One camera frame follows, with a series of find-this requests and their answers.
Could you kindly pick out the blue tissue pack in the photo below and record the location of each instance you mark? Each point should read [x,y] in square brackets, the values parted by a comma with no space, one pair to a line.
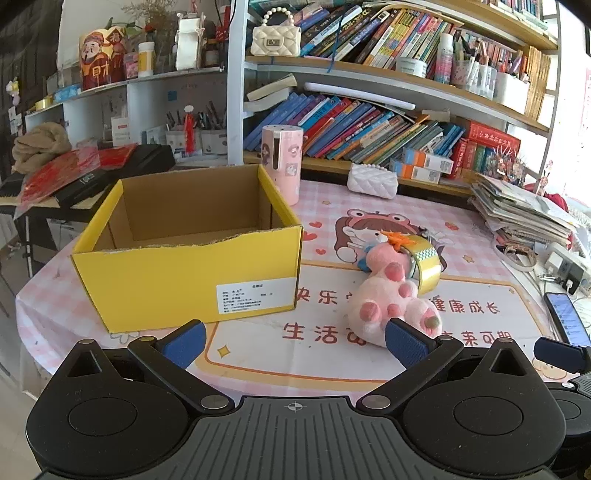
[67,93]

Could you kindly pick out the black electronic keyboard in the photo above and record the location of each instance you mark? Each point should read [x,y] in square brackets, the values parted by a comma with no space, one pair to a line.
[147,159]

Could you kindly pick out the white round jar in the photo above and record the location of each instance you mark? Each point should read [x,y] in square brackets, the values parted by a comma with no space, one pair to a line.
[412,67]

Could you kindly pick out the red fortune god lantern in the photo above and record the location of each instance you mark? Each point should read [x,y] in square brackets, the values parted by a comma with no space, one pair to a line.
[102,57]

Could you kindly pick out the brown folded cloth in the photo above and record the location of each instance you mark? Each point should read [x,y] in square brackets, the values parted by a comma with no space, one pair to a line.
[41,147]

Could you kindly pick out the white power strip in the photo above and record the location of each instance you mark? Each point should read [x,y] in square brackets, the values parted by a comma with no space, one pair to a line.
[565,267]

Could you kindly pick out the row of colourful leaning books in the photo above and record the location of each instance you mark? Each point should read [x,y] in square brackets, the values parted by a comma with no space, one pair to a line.
[388,37]

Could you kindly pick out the pink plush chick toy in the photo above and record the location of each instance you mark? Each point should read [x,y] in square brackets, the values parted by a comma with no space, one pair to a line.
[383,295]

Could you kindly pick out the red tassel ornament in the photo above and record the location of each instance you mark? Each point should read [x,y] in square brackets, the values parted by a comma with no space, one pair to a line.
[189,129]

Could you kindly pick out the white bottle yellow label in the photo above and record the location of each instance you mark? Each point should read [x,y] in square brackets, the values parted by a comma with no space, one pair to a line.
[146,60]

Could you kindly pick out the gold tape roll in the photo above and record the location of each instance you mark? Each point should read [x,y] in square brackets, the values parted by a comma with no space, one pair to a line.
[427,272]

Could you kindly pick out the pink cylindrical dispenser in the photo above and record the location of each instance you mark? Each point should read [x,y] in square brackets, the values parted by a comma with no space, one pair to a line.
[281,157]

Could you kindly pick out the white red-label box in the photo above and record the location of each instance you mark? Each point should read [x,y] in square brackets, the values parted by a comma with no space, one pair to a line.
[121,129]

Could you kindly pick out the black flat box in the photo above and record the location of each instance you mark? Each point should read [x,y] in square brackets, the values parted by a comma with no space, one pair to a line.
[83,184]

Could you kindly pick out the orange white small box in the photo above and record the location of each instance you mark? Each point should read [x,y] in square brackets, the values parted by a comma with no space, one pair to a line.
[429,161]
[415,174]

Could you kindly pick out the dark wooden door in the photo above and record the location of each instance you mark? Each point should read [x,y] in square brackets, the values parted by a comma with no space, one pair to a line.
[27,55]

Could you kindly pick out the white carton-shaped holder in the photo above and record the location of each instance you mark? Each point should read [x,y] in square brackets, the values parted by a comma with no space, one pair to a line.
[189,41]

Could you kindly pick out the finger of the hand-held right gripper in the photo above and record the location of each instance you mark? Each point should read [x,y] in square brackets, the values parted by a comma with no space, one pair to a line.
[561,353]

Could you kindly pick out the pink printed tablecloth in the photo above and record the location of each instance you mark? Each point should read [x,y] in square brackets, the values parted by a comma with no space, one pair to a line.
[323,350]

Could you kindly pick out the white paper roll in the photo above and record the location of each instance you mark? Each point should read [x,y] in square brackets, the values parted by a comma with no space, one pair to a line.
[360,94]

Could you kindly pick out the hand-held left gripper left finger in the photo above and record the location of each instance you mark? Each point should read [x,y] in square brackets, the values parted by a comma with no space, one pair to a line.
[184,342]

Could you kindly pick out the yellow cardboard box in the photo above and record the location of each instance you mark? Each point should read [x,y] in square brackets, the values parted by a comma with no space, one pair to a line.
[161,286]

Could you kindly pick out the dried flower bunch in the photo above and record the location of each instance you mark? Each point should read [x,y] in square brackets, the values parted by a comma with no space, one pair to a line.
[157,11]

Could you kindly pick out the row of thin shelf books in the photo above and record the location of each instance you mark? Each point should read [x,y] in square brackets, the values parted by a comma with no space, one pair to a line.
[526,11]

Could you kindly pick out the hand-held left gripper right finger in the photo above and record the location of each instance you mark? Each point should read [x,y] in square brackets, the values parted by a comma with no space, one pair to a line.
[406,344]

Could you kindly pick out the white desk organiser with pens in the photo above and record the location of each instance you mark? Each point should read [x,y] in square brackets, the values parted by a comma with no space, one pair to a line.
[510,92]

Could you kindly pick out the red decorations plastic bag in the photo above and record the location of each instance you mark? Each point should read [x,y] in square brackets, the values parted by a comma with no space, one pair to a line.
[60,175]

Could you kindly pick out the white quilted purse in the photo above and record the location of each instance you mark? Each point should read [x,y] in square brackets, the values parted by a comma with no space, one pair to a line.
[371,181]

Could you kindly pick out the stack of old books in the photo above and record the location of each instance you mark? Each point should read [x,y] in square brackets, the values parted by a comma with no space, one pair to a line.
[270,94]

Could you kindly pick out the stack of papers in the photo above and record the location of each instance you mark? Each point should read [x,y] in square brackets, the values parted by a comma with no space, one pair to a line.
[521,207]

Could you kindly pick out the small pink box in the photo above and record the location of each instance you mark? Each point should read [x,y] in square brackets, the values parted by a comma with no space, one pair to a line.
[131,64]

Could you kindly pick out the brown glass bottle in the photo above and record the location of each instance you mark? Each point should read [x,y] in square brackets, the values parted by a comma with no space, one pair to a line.
[211,54]

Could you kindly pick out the black smartphone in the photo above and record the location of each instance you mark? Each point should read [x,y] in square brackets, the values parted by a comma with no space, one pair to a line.
[568,316]

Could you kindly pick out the white colourful spray bottle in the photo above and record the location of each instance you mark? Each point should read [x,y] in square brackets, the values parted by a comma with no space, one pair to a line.
[444,60]

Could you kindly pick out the small wall doll ornament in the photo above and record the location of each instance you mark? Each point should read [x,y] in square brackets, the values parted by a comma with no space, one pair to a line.
[13,90]

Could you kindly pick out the red envelope pack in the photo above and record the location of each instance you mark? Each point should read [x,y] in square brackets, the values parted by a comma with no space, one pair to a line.
[117,156]

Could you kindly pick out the row of blue spined books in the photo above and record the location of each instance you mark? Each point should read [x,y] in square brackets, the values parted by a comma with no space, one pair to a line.
[351,129]

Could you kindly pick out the red book set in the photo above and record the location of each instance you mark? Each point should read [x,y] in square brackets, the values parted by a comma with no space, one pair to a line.
[489,147]

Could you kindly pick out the white wooden bookshelf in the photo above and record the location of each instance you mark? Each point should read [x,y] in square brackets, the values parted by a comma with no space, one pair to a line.
[235,92]

